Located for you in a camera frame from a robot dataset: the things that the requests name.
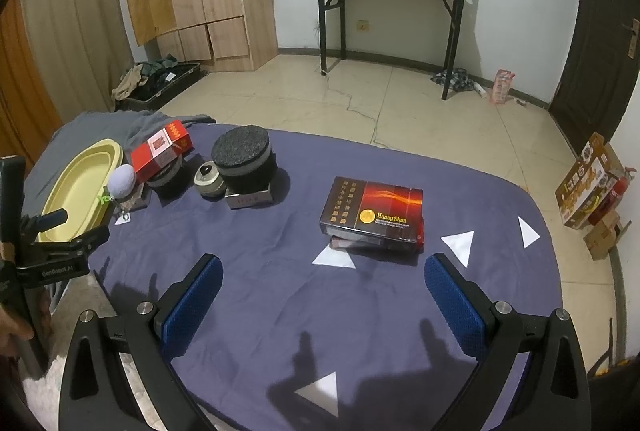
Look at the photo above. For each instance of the dark orange Kuang Shan box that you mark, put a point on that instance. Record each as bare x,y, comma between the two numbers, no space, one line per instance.
375,215

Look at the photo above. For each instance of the dark wooden door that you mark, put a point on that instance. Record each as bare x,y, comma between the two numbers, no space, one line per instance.
601,71

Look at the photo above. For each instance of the pink snack bag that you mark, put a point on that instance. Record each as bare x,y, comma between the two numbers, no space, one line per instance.
502,86

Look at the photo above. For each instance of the orange wooden door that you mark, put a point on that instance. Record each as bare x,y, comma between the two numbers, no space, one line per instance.
28,116

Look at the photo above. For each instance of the small cream heart tin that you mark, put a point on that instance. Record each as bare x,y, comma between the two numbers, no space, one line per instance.
208,181

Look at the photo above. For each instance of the black round tin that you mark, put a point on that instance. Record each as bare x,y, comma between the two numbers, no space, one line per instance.
163,177

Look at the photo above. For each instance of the large red white box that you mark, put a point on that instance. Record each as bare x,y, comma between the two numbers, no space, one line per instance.
160,150

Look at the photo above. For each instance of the colourful cardboard box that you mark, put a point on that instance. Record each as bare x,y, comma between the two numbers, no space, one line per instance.
591,178

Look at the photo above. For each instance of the red silver Hongqiqu cigarette box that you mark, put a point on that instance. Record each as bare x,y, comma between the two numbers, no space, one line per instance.
244,200

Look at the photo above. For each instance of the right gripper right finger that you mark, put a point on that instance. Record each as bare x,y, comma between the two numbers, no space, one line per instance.
552,393

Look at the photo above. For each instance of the yellow oval tray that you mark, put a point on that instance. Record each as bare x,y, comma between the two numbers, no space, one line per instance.
78,188

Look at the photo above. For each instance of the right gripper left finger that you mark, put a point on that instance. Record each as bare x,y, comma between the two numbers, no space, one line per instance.
96,393

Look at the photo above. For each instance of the open black suitcase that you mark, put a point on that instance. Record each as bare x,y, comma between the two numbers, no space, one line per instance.
150,85

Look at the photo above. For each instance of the clothes pile under table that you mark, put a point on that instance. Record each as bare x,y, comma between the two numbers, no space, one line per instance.
458,80

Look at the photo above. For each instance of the lavender plush ball keychain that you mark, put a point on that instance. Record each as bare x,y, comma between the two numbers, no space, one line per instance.
119,188

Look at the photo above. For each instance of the black glitter lid jar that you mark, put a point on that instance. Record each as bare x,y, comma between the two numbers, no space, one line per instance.
244,159

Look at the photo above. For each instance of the person left hand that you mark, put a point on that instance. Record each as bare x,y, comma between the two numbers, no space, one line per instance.
12,326

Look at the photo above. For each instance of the purple tablecloth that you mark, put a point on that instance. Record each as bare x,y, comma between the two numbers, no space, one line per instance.
290,344

